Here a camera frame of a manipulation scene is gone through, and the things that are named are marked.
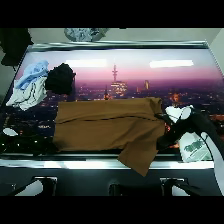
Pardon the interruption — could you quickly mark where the brown shirt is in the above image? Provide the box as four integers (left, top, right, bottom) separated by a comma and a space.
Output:
52, 96, 167, 178

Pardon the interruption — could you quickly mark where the black garment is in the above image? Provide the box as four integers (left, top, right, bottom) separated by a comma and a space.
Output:
44, 62, 77, 96

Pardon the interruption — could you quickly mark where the grey patterned garment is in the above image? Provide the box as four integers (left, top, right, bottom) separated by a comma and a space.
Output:
63, 27, 110, 43

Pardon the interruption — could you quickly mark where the white garment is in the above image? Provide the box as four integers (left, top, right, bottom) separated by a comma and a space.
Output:
5, 76, 49, 112

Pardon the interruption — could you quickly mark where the light blue garment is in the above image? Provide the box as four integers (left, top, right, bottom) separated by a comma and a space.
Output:
14, 59, 51, 91

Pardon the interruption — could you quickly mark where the silver frame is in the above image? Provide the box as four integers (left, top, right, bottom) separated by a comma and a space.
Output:
0, 39, 218, 197

